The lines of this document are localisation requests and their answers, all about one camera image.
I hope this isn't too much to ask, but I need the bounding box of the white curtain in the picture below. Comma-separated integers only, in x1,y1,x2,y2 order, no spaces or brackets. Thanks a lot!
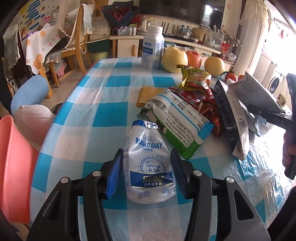
233,1,269,75

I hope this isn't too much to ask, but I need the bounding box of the yellow green snack bag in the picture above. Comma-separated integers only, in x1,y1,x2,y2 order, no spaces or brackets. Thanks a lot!
177,64,211,92

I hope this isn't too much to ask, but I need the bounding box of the dark blue flower bouquet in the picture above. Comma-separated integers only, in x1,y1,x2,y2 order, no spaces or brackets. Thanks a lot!
101,1,138,28

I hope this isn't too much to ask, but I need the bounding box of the black flat television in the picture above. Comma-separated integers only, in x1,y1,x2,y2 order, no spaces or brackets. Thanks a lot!
139,0,225,27

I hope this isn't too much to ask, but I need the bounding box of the blue cushioned stool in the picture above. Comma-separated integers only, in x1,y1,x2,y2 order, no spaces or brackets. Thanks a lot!
11,75,49,117

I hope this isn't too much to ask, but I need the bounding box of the red Tea Talk packet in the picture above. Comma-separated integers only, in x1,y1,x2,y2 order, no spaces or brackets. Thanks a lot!
169,86,217,110

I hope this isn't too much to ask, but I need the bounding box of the cream tv cabinet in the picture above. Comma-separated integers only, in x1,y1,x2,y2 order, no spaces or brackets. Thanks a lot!
109,35,220,65

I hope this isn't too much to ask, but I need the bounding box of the Magic Day white pouch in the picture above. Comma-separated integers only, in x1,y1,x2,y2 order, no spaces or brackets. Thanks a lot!
122,120,176,204

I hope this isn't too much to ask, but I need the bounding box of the person's right hand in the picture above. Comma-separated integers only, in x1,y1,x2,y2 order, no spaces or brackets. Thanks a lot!
282,131,296,167

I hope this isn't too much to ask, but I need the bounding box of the yellow pear left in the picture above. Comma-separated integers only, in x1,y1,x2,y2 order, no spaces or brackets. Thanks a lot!
162,47,188,73

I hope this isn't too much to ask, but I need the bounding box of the gold packet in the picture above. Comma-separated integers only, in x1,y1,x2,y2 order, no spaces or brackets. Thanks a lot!
136,86,164,108

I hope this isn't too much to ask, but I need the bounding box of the yellow pear right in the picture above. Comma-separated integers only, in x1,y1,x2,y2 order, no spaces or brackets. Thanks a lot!
204,56,225,77

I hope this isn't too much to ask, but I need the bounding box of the red snack packet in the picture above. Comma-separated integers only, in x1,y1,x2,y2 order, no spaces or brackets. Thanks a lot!
198,98,224,137

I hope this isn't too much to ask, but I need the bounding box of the yellow pear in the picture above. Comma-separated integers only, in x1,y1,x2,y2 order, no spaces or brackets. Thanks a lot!
204,56,225,77
162,47,188,73

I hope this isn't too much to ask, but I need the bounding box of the green white snack bag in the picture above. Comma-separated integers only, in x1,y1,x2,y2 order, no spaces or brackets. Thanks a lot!
139,89,214,160

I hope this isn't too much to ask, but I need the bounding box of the white milk bottle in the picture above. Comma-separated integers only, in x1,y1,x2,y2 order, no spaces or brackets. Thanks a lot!
141,26,165,71

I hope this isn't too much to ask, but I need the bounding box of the white electric kettle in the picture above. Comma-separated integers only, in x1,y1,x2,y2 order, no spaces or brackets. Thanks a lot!
137,18,154,35

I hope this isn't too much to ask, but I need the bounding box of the washing machine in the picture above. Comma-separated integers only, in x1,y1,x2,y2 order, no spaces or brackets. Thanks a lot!
266,67,285,98

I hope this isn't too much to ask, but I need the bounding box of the orange tangerine with leaf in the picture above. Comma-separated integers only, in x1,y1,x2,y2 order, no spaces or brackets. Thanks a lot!
220,71,237,82

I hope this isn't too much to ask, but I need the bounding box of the blue checkered tablecloth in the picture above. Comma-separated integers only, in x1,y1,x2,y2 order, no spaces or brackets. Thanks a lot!
30,58,295,240

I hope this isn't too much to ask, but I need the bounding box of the pink plastic trash bin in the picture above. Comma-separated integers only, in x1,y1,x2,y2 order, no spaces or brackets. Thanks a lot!
0,115,39,223

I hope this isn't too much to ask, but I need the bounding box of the green waste bucket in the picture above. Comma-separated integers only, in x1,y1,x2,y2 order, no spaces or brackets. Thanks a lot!
90,51,109,65

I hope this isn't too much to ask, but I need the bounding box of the dark blue white bag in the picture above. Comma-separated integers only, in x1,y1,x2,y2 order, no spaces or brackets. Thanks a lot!
212,80,250,161

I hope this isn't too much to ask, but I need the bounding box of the orange print table cover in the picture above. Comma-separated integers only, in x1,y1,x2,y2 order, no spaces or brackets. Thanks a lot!
25,25,61,75

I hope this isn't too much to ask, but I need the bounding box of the red apple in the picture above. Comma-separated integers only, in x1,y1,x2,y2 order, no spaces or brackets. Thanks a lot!
186,51,202,68

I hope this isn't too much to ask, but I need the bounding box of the silver grey foil bag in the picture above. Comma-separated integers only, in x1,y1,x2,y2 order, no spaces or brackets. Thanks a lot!
229,72,281,113

